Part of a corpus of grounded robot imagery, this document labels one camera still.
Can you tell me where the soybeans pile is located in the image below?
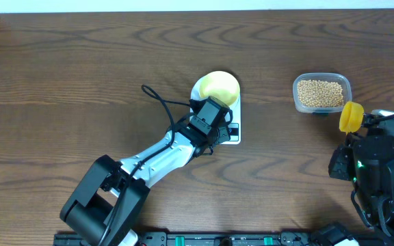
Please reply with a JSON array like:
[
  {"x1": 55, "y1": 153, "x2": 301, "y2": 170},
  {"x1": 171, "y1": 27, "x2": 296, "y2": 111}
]
[{"x1": 297, "y1": 80, "x2": 343, "y2": 107}]

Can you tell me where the white digital kitchen scale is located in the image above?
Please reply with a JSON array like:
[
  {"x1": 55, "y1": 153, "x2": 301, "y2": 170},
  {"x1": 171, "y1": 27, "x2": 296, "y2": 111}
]
[{"x1": 190, "y1": 77, "x2": 241, "y2": 145}]

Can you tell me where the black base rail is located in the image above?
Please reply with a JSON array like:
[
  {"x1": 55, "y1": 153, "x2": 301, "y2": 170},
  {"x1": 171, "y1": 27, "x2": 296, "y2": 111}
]
[{"x1": 53, "y1": 221, "x2": 376, "y2": 246}]

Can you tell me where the left black cable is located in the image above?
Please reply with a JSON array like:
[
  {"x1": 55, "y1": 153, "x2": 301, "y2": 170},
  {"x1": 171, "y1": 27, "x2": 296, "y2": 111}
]
[{"x1": 96, "y1": 84, "x2": 198, "y2": 246}]

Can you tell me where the yellow measuring scoop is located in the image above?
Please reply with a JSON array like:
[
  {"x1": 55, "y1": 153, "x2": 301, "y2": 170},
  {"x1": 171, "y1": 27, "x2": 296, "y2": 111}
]
[{"x1": 339, "y1": 101, "x2": 365, "y2": 134}]

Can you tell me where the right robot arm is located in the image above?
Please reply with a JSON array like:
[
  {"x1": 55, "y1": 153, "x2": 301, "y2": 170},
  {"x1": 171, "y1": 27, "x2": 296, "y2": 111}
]
[{"x1": 328, "y1": 133, "x2": 394, "y2": 245}]

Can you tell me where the clear plastic container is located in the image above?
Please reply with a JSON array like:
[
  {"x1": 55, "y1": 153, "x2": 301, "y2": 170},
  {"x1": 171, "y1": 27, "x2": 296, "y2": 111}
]
[{"x1": 293, "y1": 72, "x2": 352, "y2": 114}]

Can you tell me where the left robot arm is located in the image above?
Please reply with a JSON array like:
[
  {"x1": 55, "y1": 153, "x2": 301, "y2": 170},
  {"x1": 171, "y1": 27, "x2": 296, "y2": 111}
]
[{"x1": 60, "y1": 114, "x2": 231, "y2": 245}]

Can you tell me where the pale yellow bowl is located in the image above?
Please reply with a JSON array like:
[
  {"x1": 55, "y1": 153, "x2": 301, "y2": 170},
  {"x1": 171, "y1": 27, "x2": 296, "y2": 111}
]
[{"x1": 198, "y1": 71, "x2": 240, "y2": 107}]

